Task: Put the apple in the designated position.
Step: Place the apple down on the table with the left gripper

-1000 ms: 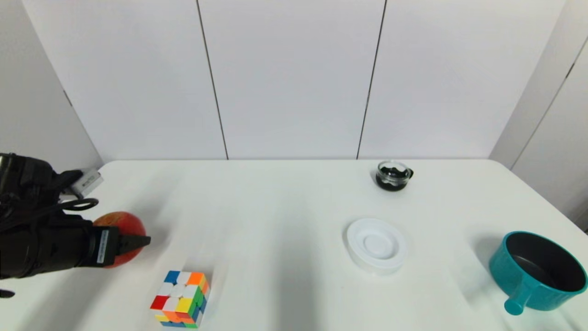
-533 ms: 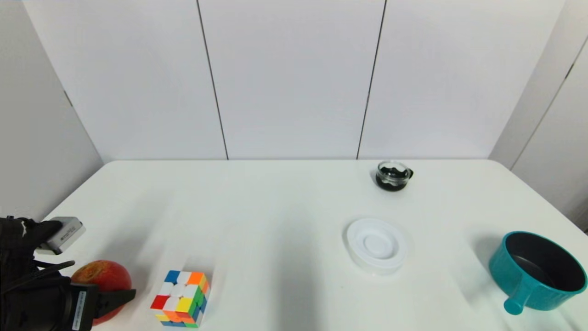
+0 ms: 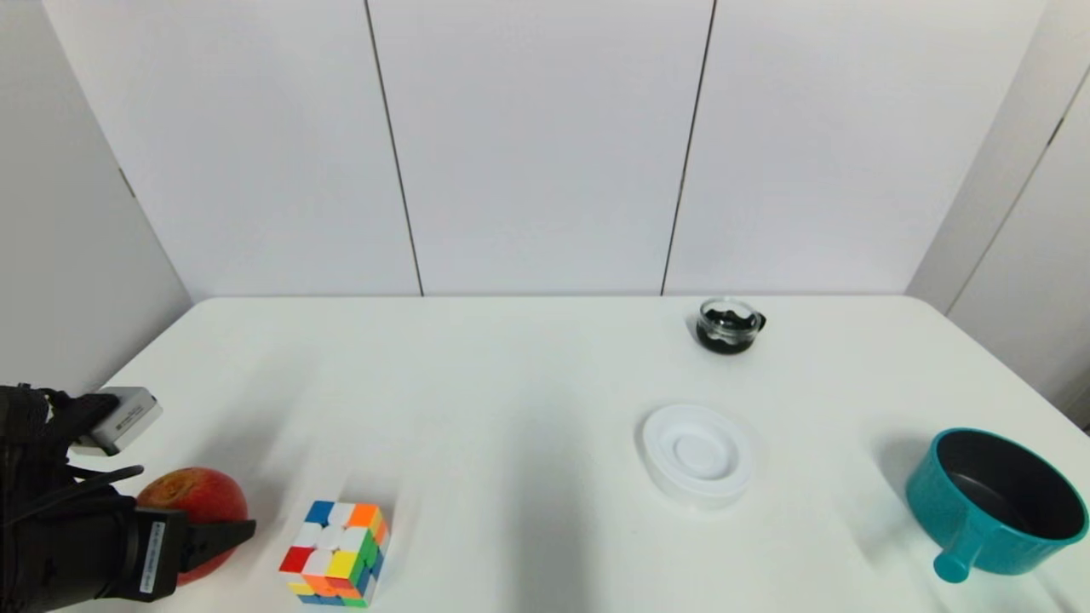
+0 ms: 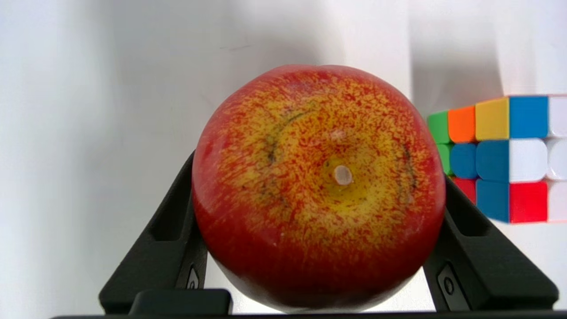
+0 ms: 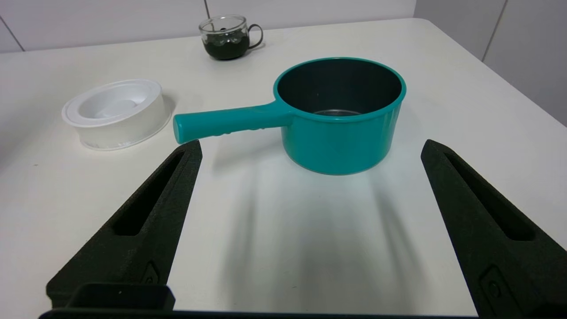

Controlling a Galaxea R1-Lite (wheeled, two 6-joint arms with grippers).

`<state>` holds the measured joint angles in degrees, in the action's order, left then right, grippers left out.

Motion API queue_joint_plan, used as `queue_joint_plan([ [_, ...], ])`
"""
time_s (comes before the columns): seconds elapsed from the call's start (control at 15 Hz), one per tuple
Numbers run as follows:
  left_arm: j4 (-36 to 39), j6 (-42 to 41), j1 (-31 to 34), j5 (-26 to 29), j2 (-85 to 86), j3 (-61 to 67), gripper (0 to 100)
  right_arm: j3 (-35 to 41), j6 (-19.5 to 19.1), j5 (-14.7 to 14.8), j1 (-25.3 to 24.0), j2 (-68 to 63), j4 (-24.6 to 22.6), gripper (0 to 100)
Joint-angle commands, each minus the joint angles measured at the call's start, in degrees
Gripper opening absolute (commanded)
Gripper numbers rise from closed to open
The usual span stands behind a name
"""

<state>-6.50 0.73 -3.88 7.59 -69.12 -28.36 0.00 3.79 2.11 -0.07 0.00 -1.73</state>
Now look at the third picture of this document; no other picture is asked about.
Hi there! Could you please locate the red apple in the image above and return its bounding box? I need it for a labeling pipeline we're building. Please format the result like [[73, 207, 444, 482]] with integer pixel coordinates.
[[136, 467, 253, 586]]

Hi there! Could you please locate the multicolour puzzle cube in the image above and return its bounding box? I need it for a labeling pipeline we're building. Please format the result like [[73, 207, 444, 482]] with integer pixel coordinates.
[[278, 500, 392, 608]]

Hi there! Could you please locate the white round plastic dish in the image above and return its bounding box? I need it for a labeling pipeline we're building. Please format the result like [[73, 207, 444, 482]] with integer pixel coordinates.
[[640, 403, 757, 510]]

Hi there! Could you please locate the glass cup with dark contents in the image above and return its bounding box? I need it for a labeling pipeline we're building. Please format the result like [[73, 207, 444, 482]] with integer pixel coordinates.
[[695, 296, 767, 356]]

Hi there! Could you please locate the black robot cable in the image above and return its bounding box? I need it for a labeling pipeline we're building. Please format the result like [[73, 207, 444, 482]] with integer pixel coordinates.
[[17, 463, 146, 513]]

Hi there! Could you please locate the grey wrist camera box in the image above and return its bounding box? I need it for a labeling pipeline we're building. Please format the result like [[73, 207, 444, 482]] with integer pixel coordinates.
[[72, 387, 164, 457]]

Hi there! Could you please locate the teal saucepan with handle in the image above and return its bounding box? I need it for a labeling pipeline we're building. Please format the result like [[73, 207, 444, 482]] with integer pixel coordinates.
[[905, 427, 1090, 585]]

